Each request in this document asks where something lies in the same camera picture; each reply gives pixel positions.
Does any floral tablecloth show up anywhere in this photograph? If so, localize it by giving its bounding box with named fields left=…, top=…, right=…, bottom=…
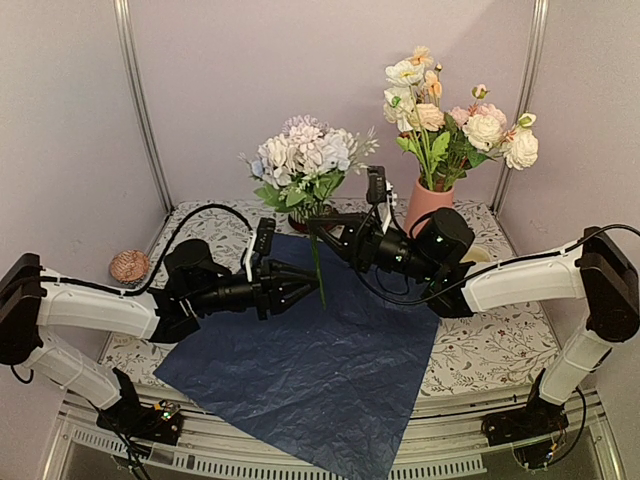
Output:
left=100, top=200, right=559, bottom=398

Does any white rose stem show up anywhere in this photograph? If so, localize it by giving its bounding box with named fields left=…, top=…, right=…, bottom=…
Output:
left=461, top=84, right=539, bottom=171

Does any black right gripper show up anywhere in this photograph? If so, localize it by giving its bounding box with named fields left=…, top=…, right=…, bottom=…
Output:
left=307, top=212, right=439, bottom=284

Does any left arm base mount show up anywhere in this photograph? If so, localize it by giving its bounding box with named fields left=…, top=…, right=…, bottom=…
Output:
left=96, top=398, right=184, bottom=446

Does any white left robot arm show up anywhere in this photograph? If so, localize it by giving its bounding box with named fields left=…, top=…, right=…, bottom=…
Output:
left=1, top=240, right=318, bottom=434

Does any artificial flower bouquet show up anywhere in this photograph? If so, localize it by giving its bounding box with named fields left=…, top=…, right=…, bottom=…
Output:
left=237, top=114, right=381, bottom=310

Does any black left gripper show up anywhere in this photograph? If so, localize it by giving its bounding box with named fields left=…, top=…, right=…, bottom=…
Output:
left=189, top=259, right=321, bottom=321

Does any pink vase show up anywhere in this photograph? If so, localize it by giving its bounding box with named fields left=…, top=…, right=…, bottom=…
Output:
left=404, top=179, right=454, bottom=234

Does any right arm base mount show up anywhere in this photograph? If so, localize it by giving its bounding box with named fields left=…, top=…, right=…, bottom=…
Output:
left=481, top=407, right=569, bottom=471

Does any pink rose stem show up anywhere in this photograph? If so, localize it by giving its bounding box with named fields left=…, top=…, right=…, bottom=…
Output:
left=444, top=103, right=507, bottom=191

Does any blue wrapping paper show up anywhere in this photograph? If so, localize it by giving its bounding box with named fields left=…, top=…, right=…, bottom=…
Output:
left=155, top=234, right=439, bottom=479

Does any peach rose cluster stem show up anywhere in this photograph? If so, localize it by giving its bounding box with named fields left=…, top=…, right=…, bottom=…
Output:
left=409, top=104, right=451, bottom=191

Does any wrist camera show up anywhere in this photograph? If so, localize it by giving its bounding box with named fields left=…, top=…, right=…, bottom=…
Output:
left=366, top=166, right=397, bottom=216
left=242, top=218, right=276, bottom=283

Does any white poppy flower stem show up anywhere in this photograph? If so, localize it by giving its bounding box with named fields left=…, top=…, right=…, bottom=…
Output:
left=382, top=58, right=436, bottom=191

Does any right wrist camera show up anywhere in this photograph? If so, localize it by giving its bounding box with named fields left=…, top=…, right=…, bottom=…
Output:
left=366, top=166, right=397, bottom=216

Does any aluminium front rail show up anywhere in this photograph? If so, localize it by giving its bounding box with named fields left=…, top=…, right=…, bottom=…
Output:
left=42, top=385, right=632, bottom=479

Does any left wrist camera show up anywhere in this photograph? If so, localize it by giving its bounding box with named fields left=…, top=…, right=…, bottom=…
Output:
left=242, top=218, right=276, bottom=283

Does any left aluminium frame post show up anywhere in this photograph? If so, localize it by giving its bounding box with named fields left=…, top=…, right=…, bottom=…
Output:
left=113, top=0, right=174, bottom=214

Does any dark red saucer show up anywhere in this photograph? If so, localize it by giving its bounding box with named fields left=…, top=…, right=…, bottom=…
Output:
left=287, top=212, right=309, bottom=235

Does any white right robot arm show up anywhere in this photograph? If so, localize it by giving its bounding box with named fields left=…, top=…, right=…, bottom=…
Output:
left=308, top=208, right=639, bottom=436

